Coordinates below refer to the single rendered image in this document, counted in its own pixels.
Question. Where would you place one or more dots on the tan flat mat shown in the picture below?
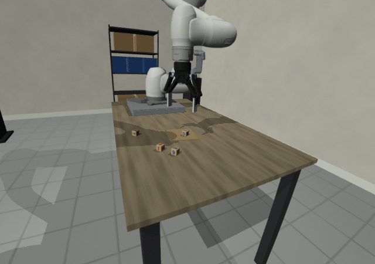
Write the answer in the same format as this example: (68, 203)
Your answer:
(176, 135)

